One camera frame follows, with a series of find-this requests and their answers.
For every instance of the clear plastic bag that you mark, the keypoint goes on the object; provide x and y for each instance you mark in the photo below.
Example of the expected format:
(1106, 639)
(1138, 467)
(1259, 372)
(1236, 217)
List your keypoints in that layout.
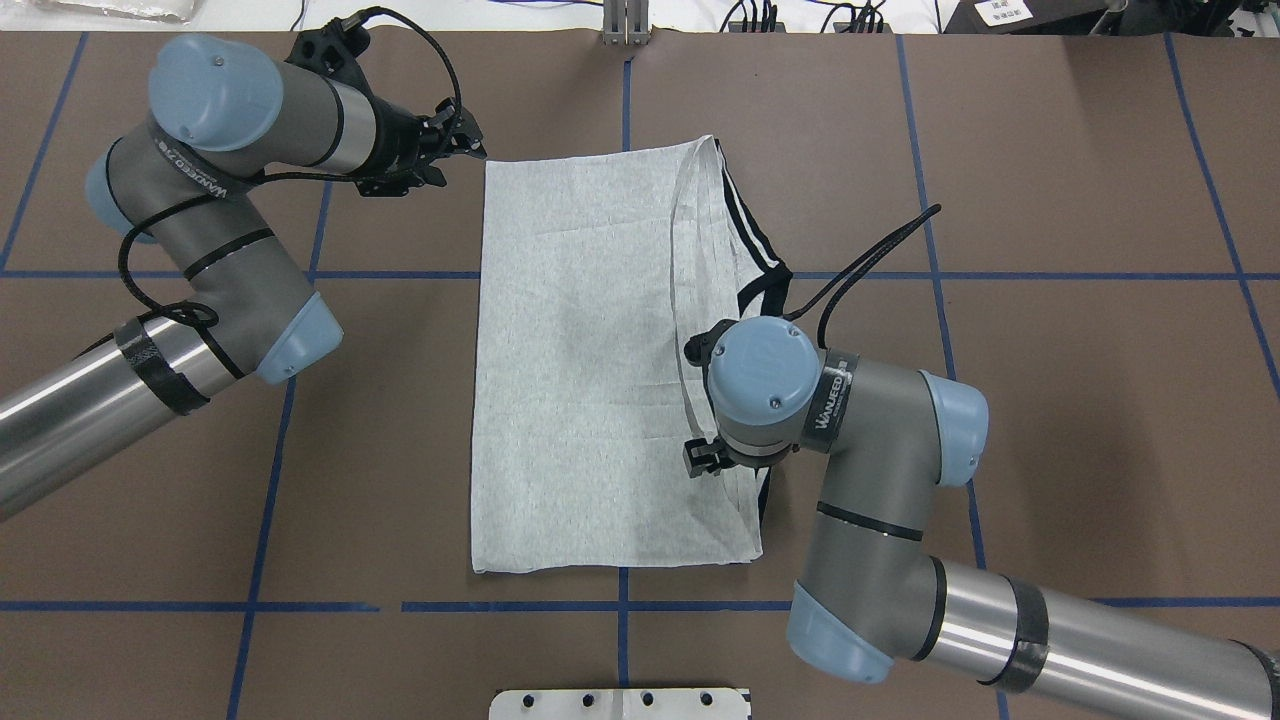
(172, 12)

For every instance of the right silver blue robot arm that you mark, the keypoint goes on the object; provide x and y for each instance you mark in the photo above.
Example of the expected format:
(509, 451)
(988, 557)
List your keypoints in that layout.
(870, 595)

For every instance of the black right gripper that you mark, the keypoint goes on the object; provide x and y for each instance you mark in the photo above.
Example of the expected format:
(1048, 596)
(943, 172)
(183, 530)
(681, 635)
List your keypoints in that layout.
(703, 457)

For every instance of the aluminium frame post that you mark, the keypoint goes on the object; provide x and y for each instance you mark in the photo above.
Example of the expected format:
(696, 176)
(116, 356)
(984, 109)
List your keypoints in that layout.
(626, 22)

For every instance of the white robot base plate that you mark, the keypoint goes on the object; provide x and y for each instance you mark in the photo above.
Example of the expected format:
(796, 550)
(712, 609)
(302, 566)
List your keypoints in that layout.
(623, 703)

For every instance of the grey cartoon print t-shirt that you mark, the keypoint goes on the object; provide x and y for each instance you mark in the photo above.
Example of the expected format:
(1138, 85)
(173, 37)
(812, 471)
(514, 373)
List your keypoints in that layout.
(595, 273)

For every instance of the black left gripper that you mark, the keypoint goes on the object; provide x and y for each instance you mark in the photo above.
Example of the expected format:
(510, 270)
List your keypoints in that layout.
(398, 137)

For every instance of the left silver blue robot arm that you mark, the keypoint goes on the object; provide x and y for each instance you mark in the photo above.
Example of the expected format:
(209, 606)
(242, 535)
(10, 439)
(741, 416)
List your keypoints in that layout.
(221, 297)

